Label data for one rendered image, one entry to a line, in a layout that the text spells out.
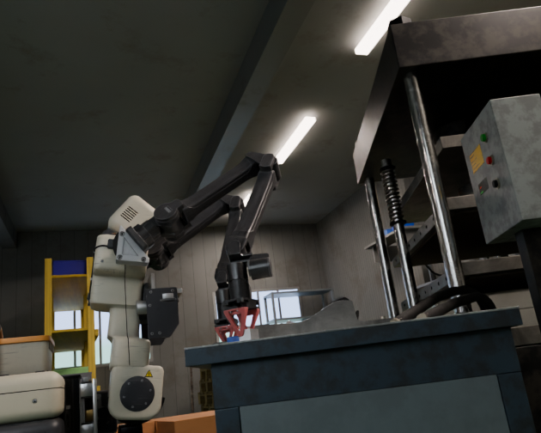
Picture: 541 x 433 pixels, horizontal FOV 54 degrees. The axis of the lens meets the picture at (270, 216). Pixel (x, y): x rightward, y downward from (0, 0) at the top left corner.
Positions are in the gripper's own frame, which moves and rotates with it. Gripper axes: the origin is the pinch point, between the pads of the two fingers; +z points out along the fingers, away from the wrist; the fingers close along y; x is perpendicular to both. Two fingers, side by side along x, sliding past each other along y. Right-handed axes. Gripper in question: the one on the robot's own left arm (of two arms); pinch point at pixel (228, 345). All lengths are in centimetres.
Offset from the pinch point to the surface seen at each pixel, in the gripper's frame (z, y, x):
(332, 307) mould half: -6.2, -9.4, -37.8
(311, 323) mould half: -2.3, -10.3, -30.1
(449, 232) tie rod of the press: -28, 8, -83
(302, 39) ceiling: -271, 220, -45
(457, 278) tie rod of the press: -12, 8, -82
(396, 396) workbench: 21, -68, -49
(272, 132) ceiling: -274, 393, 10
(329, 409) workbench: 21, -70, -36
